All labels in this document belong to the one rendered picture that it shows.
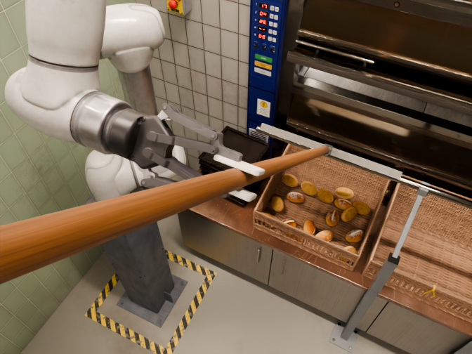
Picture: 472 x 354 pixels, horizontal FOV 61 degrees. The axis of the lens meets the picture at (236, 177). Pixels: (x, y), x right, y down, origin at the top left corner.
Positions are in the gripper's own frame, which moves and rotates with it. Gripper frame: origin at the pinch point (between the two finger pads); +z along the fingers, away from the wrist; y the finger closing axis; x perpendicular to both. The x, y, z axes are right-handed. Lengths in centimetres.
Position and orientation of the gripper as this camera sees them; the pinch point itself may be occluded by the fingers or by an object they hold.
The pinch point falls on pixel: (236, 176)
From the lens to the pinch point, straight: 57.2
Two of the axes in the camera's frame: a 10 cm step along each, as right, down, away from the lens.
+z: 8.9, 3.6, -2.8
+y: -3.1, 9.3, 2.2
